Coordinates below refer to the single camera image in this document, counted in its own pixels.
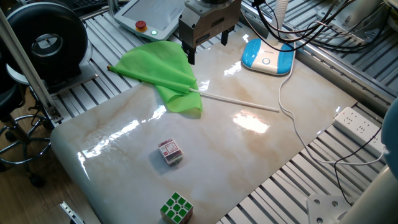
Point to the clear box of paper clips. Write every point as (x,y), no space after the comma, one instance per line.
(169,151)

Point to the blue and white lamp base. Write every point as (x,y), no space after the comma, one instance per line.
(264,59)

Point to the short aluminium profile piece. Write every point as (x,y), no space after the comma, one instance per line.
(71,213)

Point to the aluminium frame bar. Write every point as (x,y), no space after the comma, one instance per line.
(28,68)

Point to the silver force torque sensor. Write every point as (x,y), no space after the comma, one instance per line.
(216,2)

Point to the green flag with white stick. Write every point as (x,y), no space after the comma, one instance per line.
(161,65)

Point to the long aluminium table rail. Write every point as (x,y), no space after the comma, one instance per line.
(326,67)

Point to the grey mounting plate with post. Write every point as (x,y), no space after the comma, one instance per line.
(367,12)

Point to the black keyboard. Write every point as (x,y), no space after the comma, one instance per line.
(88,2)

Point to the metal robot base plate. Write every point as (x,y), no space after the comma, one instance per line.
(323,208)

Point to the black round fan device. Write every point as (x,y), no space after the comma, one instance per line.
(65,25)

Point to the black wheeled stool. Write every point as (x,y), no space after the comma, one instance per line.
(9,99)

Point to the glossy marble pattern board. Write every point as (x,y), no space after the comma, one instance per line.
(217,149)

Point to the white power strip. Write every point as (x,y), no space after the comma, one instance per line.
(357,127)

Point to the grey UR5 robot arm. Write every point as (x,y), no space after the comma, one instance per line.
(373,199)

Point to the rubik's cube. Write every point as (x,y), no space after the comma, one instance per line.
(176,208)

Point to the grey teach pendant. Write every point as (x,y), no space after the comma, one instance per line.
(146,12)

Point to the grey Schunk gripper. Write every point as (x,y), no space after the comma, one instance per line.
(202,25)

